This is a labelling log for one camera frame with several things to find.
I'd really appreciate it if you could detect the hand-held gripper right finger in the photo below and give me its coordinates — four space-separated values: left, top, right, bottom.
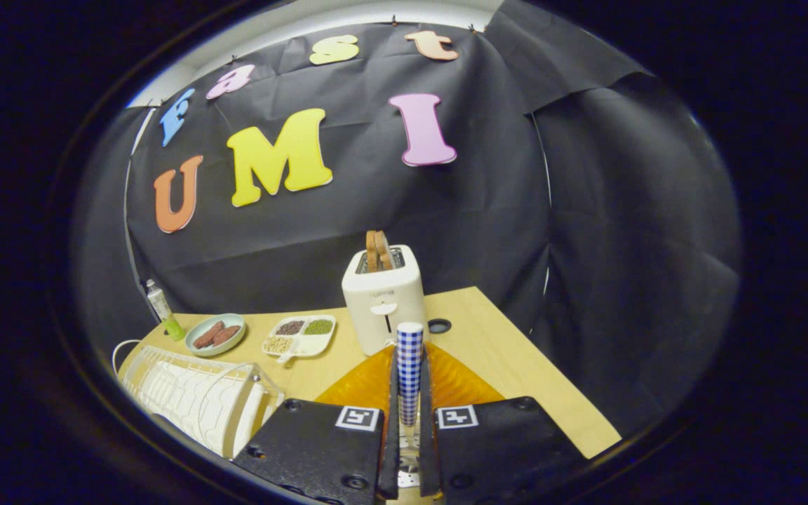
417 342 588 505

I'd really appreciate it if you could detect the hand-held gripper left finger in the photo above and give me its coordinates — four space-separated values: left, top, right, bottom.
231 344 400 504

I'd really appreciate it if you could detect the blue checked handle spoon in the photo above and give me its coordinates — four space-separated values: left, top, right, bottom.
396 321 424 489

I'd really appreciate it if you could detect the white wire dish rack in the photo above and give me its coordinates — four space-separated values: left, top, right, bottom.
113 339 285 460

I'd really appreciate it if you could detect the white divided bean dish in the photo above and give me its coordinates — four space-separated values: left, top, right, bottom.
262 314 337 364

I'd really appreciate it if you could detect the teal plate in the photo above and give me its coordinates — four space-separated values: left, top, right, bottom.
184 313 247 358

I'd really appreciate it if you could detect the white toaster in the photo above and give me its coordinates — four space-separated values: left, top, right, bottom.
342 244 429 357

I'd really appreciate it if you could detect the green drink bottle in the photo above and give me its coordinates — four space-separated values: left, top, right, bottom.
144 279 186 342

